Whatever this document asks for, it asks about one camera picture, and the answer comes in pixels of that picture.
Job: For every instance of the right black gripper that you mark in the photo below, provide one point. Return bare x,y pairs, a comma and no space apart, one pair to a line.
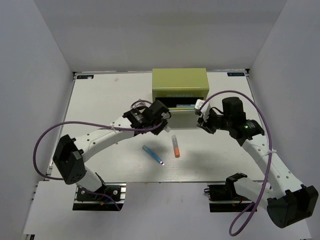
206,125

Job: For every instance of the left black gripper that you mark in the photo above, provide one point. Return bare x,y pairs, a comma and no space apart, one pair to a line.
157,130

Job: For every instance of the blue highlighter pen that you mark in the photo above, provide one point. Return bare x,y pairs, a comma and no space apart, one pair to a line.
153,155
185,105

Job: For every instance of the green metal drawer chest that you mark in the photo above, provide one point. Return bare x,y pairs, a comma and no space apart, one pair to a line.
173,86

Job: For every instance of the orange highlighter pen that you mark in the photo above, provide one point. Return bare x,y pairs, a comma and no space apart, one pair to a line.
175,145

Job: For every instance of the green highlighter pen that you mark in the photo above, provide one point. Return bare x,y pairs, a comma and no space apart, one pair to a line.
167,129

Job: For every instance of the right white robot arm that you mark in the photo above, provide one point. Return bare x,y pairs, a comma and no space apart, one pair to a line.
289,200

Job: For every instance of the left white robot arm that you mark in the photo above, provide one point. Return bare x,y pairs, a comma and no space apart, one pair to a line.
71,154

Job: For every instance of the right blue corner label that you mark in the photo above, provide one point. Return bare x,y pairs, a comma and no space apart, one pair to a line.
235,74

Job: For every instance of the blue corner label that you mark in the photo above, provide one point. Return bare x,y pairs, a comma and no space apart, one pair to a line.
235,74
85,77

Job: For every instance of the left blue corner label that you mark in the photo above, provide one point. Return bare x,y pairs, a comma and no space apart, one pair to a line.
85,77

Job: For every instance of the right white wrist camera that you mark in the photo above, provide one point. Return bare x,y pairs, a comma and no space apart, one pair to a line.
202,109

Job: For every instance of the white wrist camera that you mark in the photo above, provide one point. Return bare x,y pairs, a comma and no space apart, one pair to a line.
140,103
202,109

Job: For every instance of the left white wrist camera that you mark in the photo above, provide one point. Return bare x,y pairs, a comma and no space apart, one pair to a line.
140,103

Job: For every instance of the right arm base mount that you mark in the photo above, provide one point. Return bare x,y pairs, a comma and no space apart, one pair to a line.
220,201

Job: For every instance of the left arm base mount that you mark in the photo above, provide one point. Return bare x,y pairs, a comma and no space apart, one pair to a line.
110,198

